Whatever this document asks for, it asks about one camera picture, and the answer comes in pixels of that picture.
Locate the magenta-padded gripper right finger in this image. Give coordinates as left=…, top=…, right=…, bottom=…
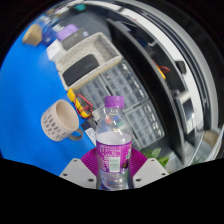
left=128, top=147, right=170, bottom=190

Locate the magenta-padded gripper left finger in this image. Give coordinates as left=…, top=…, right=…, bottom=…
left=59, top=147, right=100, bottom=190

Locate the clear bottle with purple cap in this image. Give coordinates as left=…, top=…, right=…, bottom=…
left=95, top=95, right=133, bottom=192

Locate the black box with white label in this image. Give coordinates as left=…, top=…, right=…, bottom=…
left=79, top=119, right=98, bottom=148

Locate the grey small-parts drawer cabinet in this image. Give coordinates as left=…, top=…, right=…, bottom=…
left=124, top=101, right=166, bottom=150
left=99, top=59, right=150, bottom=112
left=73, top=75, right=112, bottom=112

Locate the beige patterned mug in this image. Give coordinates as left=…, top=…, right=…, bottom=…
left=40, top=99, right=84, bottom=142

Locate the white oscilloscope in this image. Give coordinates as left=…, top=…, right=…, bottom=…
left=173, top=89, right=198, bottom=135

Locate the black speaker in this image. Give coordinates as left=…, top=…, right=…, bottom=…
left=62, top=54, right=100, bottom=88

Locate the dark workbench shelf unit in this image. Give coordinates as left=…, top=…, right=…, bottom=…
left=105, top=0, right=224, bottom=168

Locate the small white box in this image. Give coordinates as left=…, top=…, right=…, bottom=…
left=45, top=39, right=68, bottom=63

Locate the white perforated crate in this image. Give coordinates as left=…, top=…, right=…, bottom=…
left=54, top=32, right=124, bottom=92

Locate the dark grey flat box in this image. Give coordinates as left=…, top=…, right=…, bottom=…
left=61, top=29, right=90, bottom=51

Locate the purple bag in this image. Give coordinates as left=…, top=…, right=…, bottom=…
left=55, top=23, right=80, bottom=43

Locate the blue box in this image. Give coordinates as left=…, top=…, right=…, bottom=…
left=39, top=19, right=60, bottom=46

